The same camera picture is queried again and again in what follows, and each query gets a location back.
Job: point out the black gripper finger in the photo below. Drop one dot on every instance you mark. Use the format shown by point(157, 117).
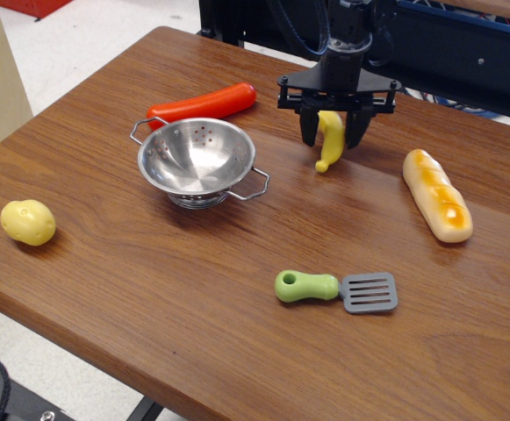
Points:
point(309, 122)
point(357, 123)

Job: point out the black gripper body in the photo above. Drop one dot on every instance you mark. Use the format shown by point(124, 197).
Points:
point(338, 82)

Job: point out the yellow toy banana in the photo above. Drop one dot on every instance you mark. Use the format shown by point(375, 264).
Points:
point(331, 127)

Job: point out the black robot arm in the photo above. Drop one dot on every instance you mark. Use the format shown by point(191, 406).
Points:
point(350, 21)

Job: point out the steel colander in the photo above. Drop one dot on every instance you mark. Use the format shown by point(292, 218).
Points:
point(198, 162)

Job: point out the red toy sausage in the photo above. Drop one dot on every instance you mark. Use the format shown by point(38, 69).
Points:
point(217, 104)

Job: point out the toy bread loaf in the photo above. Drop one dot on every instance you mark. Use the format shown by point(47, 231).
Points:
point(439, 202)

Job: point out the red box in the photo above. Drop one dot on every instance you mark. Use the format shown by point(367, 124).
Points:
point(34, 8)

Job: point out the yellow toy potato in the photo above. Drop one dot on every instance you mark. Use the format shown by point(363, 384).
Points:
point(28, 221)

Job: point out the green handled grey spatula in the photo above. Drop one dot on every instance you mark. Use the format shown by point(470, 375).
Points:
point(369, 293)

